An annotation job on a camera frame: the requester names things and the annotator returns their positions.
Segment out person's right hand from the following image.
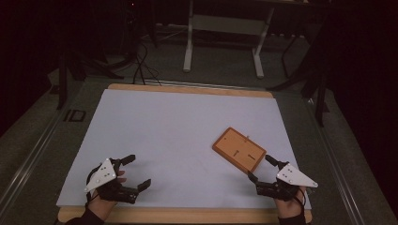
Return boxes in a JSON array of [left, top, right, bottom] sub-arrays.
[[274, 187, 306, 219]]

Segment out metal floor rail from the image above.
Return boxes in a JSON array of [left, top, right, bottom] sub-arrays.
[[304, 98, 366, 225], [143, 78, 267, 92], [0, 106, 69, 214]]

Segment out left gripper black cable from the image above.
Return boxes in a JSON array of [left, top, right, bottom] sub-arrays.
[[84, 167, 100, 203]]

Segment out white metal stand frame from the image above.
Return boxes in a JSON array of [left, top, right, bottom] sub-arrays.
[[182, 0, 276, 79]]

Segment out wooden picture frame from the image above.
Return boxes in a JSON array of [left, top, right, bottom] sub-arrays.
[[211, 127, 268, 174]]

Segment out white table mat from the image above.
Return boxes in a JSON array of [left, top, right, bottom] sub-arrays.
[[55, 88, 313, 210]]

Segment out black floor cables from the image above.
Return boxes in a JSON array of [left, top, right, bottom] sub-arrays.
[[132, 40, 162, 86]]

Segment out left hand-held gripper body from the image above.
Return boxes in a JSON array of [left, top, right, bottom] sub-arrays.
[[84, 157, 140, 204]]

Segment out person's left hand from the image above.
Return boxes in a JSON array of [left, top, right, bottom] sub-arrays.
[[87, 170, 128, 220]]

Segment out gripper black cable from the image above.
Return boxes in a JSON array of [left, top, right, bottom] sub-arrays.
[[298, 187, 308, 218], [84, 167, 100, 203]]

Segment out black metal stand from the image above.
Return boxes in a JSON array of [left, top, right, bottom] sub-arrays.
[[55, 46, 125, 111], [267, 18, 330, 128]]

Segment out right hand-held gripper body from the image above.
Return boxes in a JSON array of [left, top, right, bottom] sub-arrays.
[[255, 160, 319, 202]]

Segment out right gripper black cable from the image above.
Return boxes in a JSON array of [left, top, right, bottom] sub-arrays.
[[298, 187, 308, 218]]

